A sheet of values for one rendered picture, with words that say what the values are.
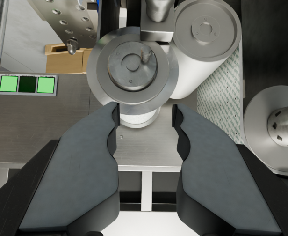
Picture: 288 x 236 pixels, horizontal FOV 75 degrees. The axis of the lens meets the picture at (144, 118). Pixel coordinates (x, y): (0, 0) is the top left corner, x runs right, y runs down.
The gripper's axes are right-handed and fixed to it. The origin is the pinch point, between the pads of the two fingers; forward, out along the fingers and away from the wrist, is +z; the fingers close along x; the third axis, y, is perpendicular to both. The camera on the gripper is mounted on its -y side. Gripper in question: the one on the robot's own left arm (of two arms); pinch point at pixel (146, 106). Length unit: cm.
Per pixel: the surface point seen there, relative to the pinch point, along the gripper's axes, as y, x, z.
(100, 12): -3.4, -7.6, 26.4
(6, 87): 21, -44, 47
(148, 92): 6.4, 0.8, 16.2
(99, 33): -0.5, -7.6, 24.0
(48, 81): 19, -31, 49
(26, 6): 6, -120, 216
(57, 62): 75, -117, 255
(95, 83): 5.8, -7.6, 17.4
